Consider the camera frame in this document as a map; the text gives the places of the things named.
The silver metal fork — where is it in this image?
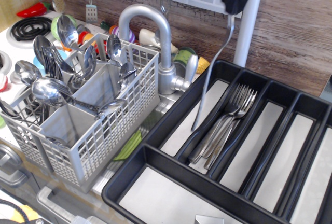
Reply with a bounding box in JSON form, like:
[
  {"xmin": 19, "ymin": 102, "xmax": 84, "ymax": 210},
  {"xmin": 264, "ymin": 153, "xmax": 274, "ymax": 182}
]
[{"xmin": 191, "ymin": 13, "xmax": 236, "ymax": 132}]

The silver fork in tray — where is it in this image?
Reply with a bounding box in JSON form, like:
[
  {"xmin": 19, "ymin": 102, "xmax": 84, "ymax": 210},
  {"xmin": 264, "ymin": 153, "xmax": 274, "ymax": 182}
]
[
  {"xmin": 188, "ymin": 85, "xmax": 251, "ymax": 163},
  {"xmin": 197, "ymin": 85, "xmax": 257, "ymax": 158},
  {"xmin": 204, "ymin": 118, "xmax": 241, "ymax": 170}
]

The silver spoon right basket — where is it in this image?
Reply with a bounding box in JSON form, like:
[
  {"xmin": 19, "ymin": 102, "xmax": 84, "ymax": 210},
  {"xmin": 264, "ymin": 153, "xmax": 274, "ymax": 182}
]
[{"xmin": 106, "ymin": 34, "xmax": 123, "ymax": 66}]

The silver spoon basket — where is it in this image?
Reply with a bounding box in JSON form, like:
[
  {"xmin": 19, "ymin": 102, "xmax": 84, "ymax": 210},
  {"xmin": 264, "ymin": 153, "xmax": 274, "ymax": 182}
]
[
  {"xmin": 95, "ymin": 99, "xmax": 126, "ymax": 120},
  {"xmin": 81, "ymin": 45, "xmax": 96, "ymax": 80},
  {"xmin": 106, "ymin": 34, "xmax": 123, "ymax": 66}
]

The black cutlery tray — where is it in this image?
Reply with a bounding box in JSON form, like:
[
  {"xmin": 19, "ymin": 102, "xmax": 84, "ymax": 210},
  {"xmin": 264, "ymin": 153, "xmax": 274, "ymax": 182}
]
[{"xmin": 102, "ymin": 61, "xmax": 331, "ymax": 223}]

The silver spoon centre basket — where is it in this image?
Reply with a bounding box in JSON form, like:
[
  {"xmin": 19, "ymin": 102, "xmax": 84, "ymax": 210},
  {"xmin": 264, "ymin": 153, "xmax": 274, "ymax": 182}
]
[{"xmin": 81, "ymin": 45, "xmax": 96, "ymax": 80}]

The silver spoon front basket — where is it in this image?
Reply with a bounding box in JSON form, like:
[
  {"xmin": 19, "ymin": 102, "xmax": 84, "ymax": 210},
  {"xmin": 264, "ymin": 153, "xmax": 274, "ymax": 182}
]
[{"xmin": 95, "ymin": 99, "xmax": 126, "ymax": 120}]

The grey plastic cutlery basket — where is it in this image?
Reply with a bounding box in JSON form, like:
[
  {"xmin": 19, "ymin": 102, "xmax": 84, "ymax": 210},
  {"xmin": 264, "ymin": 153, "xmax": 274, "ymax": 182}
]
[{"xmin": 2, "ymin": 41, "xmax": 160, "ymax": 193}]

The yellow toy corn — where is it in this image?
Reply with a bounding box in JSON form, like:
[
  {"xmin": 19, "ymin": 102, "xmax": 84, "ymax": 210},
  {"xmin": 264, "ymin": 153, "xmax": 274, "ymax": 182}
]
[{"xmin": 196, "ymin": 57, "xmax": 210, "ymax": 74}]

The green toy can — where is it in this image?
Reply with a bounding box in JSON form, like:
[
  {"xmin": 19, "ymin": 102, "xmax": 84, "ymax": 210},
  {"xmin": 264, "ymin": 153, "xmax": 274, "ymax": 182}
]
[{"xmin": 174, "ymin": 47, "xmax": 196, "ymax": 66}]

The white toy bottle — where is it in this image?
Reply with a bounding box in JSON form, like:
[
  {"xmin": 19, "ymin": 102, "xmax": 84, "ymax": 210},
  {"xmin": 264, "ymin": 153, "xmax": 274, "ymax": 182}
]
[{"xmin": 138, "ymin": 28, "xmax": 179, "ymax": 54}]

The silver kitchen faucet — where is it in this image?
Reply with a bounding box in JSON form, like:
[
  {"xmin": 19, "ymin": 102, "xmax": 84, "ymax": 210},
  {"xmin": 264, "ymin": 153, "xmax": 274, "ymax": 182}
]
[{"xmin": 118, "ymin": 4, "xmax": 199, "ymax": 95}]

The purple striped toy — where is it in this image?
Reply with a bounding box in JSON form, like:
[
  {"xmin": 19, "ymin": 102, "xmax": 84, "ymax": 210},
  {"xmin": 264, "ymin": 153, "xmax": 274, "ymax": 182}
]
[{"xmin": 112, "ymin": 25, "xmax": 135, "ymax": 43}]

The small silver spoon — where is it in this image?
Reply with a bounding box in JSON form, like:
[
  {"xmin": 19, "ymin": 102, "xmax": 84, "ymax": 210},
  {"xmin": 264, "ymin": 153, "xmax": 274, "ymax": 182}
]
[{"xmin": 118, "ymin": 62, "xmax": 136, "ymax": 84}]

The hanging metal spatula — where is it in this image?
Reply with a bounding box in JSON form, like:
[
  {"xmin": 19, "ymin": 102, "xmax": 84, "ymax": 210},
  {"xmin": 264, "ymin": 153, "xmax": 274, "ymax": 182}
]
[{"xmin": 86, "ymin": 0, "xmax": 98, "ymax": 24}]

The large silver spoon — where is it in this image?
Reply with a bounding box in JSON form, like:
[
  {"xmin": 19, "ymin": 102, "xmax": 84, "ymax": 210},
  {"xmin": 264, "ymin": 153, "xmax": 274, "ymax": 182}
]
[{"xmin": 57, "ymin": 15, "xmax": 83, "ymax": 51}]

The hanging metal strainer spoon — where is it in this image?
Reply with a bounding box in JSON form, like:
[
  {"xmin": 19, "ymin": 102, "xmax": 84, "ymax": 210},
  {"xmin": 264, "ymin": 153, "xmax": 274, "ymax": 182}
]
[{"xmin": 52, "ymin": 0, "xmax": 66, "ymax": 14}]

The green toy leaf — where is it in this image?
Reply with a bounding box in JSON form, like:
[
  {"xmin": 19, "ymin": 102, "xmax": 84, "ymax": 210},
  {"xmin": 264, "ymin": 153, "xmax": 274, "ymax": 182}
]
[{"xmin": 113, "ymin": 130, "xmax": 142, "ymax": 161}]

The blue plastic bowl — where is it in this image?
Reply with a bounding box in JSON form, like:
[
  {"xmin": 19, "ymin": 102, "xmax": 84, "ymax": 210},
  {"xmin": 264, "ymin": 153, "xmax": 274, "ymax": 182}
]
[{"xmin": 33, "ymin": 49, "xmax": 67, "ymax": 76}]

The green plastic cup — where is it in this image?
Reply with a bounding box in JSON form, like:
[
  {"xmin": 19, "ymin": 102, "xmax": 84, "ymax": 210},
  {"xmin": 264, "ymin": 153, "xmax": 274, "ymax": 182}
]
[{"xmin": 51, "ymin": 15, "xmax": 77, "ymax": 41}]

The red toy chili pepper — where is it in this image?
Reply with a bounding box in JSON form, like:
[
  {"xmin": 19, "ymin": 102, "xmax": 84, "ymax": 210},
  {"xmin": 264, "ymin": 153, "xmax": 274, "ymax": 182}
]
[{"xmin": 16, "ymin": 2, "xmax": 50, "ymax": 18}]

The silver spoon back left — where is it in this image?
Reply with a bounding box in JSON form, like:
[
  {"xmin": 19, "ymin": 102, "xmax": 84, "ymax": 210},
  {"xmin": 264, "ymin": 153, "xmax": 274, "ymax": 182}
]
[{"xmin": 32, "ymin": 35, "xmax": 76, "ymax": 74}]

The black stove burner coil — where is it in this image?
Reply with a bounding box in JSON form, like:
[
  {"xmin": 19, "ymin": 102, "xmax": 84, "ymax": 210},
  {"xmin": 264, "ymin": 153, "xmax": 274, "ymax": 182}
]
[{"xmin": 10, "ymin": 17, "xmax": 52, "ymax": 41}]

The silver spoon far left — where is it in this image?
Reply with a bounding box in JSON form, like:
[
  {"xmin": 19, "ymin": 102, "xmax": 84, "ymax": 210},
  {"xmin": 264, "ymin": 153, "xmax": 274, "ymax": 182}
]
[{"xmin": 15, "ymin": 60, "xmax": 42, "ymax": 87}]

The silver spoon low left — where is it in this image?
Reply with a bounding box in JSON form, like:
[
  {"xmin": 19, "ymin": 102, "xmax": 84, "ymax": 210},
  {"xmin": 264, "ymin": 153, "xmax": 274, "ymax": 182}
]
[{"xmin": 0, "ymin": 100, "xmax": 21, "ymax": 119}]

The white metal shelf post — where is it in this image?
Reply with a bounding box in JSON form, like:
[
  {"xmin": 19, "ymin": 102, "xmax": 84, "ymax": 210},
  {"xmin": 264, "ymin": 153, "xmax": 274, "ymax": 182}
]
[{"xmin": 233, "ymin": 0, "xmax": 261, "ymax": 67}]

